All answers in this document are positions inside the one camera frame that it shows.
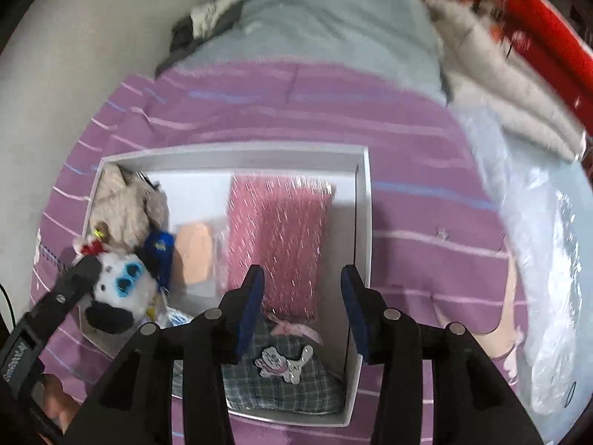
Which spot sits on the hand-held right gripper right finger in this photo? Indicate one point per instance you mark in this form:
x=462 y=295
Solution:
x=356 y=320

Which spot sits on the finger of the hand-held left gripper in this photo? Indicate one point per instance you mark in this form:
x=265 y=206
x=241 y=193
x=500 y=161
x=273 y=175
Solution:
x=65 y=294

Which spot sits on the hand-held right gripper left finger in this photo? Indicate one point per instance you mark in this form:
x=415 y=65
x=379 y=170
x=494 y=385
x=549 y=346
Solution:
x=248 y=310

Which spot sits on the white plush dog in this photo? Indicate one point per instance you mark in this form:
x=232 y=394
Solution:
x=116 y=287

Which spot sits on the large blue eye mask packet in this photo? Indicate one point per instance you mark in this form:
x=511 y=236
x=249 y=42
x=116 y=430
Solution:
x=178 y=319

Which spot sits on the clear plastic packet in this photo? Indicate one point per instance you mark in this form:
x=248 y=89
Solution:
x=197 y=255

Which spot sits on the grey plaid pouch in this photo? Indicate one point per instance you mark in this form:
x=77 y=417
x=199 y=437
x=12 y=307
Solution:
x=278 y=389

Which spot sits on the pink glitter pouch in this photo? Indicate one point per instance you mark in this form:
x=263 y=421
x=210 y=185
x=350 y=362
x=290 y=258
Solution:
x=278 y=231

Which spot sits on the brown plush toy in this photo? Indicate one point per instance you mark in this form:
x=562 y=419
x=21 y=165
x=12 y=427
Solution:
x=125 y=208

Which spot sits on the white box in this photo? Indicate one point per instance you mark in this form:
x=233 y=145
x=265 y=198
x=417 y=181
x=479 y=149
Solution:
x=199 y=194

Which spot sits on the person's left hand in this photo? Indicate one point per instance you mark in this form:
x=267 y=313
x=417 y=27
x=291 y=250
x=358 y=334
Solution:
x=55 y=403

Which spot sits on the clear plastic bag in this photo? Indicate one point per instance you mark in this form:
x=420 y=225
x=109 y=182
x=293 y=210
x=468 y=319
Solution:
x=532 y=241

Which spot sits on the purple striped bedsheet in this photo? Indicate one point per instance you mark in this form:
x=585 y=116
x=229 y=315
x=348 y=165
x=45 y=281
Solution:
x=278 y=111

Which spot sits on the beige folded blanket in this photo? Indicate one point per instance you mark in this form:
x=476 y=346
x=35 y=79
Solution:
x=500 y=79

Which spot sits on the black and white cloth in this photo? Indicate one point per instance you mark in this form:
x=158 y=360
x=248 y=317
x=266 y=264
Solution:
x=204 y=18

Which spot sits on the grey-blue blanket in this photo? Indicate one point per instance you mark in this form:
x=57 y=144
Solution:
x=324 y=23

